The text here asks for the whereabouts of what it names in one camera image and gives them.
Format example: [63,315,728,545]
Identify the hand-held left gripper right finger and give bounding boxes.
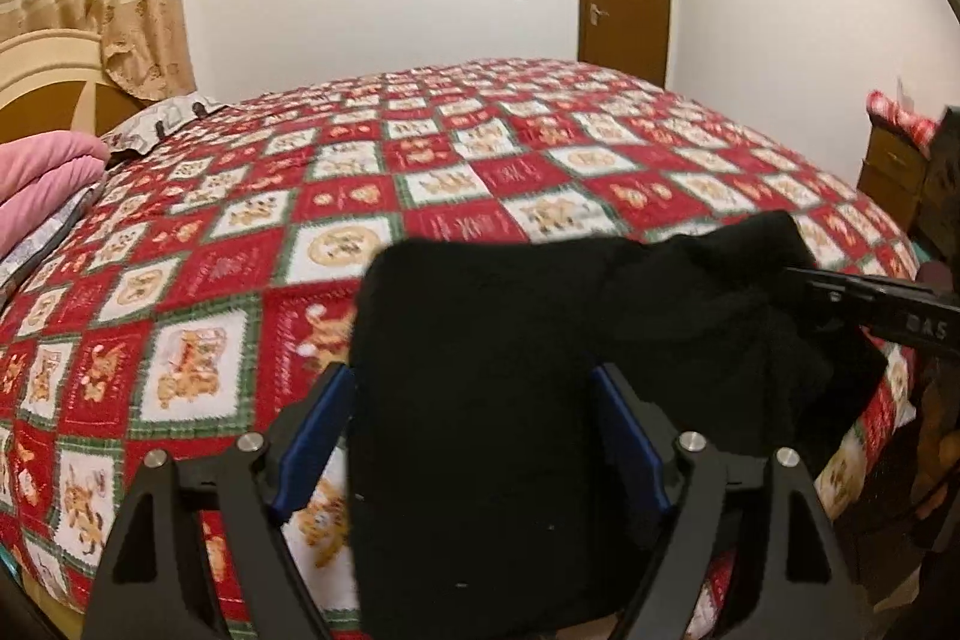
[589,361,867,640]

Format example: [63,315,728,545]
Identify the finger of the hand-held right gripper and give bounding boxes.
[776,265,880,331]

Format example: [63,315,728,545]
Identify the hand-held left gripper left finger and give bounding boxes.
[82,361,357,640]

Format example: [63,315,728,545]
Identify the black pants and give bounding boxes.
[349,211,890,640]

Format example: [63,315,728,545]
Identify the person's right hand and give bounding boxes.
[909,377,960,528]

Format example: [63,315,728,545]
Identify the wooden dresser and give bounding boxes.
[857,119,938,232]

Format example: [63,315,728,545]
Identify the red plaid cloth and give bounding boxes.
[866,89,946,146]

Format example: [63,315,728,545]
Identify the red printed bedspread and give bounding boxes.
[0,56,927,640]

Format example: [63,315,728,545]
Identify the patterned white pillow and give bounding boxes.
[101,92,226,155]

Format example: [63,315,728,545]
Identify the pink folded quilt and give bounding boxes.
[0,134,110,292]

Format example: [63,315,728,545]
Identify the cream wooden headboard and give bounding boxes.
[0,29,147,146]

